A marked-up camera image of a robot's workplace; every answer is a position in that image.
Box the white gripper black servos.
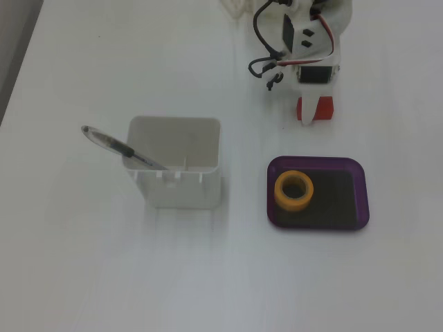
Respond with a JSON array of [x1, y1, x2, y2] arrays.
[[280, 0, 343, 126]]

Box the red cube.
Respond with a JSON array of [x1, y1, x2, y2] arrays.
[[296, 96, 336, 121]]

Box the white plastic box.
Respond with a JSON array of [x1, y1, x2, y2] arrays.
[[121, 116, 223, 209]]

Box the yellow tape roll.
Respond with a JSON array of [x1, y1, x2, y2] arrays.
[[273, 169, 315, 212]]

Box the purple metal tray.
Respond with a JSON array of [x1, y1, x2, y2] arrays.
[[266, 156, 370, 232]]

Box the black ballpoint pen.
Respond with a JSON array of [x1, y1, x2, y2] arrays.
[[80, 124, 170, 172]]

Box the small black cable clip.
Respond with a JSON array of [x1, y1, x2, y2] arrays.
[[265, 71, 285, 92]]

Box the red white servo wire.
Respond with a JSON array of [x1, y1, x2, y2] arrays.
[[276, 8, 338, 67]]

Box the black cable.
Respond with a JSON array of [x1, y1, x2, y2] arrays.
[[247, 0, 288, 79]]

